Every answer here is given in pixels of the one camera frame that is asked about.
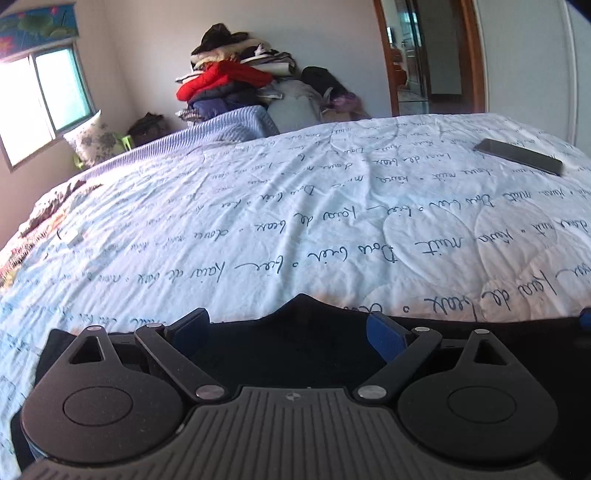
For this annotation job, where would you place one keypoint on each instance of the grey cloth bundle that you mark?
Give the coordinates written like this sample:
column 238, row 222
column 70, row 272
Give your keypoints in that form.
column 291, row 108

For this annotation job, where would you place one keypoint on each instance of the wooden door frame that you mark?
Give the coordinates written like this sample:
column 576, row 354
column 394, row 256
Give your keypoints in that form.
column 475, row 55

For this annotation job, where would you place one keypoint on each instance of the white script-printed quilt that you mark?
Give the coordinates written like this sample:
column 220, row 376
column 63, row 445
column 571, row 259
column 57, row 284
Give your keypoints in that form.
column 277, row 207

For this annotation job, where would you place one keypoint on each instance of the white wardrobe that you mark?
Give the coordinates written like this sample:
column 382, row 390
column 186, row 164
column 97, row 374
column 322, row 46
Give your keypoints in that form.
column 531, row 55

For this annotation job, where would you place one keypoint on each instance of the black backpack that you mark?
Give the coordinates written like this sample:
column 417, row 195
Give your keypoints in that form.
column 318, row 76

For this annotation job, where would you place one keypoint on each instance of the black pants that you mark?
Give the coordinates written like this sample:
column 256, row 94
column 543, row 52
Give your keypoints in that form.
column 300, row 332

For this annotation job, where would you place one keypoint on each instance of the floral bed sheet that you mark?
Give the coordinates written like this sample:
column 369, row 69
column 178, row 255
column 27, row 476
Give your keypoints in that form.
column 46, row 207

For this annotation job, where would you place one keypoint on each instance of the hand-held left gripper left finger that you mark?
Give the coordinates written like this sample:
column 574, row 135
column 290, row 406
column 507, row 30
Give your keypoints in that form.
column 189, row 328

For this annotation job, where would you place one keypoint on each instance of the blue knitted blanket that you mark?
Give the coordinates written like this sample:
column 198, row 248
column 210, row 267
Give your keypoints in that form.
column 231, row 124

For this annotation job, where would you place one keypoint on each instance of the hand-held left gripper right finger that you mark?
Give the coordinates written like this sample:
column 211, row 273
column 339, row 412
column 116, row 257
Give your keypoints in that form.
column 384, row 337

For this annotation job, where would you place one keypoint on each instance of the purple cloth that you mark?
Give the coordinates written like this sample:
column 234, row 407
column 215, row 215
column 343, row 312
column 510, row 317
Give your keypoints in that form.
column 344, row 102

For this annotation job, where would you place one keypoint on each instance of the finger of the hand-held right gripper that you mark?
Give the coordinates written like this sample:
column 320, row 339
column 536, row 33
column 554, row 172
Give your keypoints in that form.
column 586, row 318

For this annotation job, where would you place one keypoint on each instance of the floral roller blind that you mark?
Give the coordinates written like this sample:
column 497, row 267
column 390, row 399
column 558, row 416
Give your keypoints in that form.
column 37, row 23

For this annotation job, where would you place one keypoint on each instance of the pile of clothes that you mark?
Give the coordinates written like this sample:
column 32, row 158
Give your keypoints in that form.
column 240, row 50

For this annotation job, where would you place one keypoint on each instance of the red jacket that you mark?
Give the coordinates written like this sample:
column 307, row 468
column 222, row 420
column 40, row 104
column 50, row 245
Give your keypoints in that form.
column 221, row 76

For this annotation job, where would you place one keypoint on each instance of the black smartphone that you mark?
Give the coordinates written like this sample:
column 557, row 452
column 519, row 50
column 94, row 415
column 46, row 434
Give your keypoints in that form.
column 517, row 156

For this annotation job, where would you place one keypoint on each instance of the floral pillow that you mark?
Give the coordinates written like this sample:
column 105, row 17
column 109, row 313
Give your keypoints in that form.
column 92, row 138

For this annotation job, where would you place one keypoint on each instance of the window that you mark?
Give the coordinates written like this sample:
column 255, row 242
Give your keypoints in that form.
column 60, row 87

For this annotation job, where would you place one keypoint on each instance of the black bag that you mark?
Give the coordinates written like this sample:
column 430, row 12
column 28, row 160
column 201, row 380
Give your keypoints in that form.
column 145, row 124

